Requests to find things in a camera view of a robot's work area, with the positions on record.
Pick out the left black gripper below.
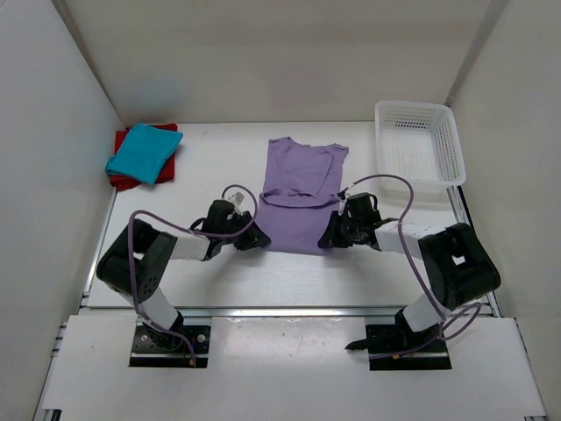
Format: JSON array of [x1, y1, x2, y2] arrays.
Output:
[[219, 210, 271, 252]]

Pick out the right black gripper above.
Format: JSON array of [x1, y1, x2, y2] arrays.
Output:
[[320, 212, 363, 250]]

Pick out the lavender cloth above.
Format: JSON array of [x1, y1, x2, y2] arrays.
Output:
[[256, 137, 349, 256]]

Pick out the red t shirt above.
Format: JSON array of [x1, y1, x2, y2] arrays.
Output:
[[106, 124, 179, 191]]

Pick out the teal t shirt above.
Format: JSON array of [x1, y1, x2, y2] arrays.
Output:
[[105, 123, 183, 185]]

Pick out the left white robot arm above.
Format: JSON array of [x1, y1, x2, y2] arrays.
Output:
[[96, 199, 271, 353]]

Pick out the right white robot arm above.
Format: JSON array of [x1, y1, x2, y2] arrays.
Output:
[[317, 192, 501, 357]]

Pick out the white plastic basket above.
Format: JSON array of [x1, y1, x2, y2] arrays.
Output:
[[374, 100, 466, 194]]

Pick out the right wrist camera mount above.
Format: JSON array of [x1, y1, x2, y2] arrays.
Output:
[[337, 188, 350, 215]]

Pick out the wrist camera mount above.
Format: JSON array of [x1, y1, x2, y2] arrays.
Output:
[[337, 188, 350, 215], [227, 191, 245, 215]]

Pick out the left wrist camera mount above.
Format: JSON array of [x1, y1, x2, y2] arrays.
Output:
[[227, 191, 245, 215]]

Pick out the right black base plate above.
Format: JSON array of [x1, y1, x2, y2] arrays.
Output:
[[345, 325, 452, 371]]

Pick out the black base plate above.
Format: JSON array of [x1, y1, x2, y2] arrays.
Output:
[[345, 325, 452, 371], [129, 322, 211, 368]]

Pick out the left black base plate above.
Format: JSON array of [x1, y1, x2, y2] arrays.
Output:
[[129, 322, 211, 368]]

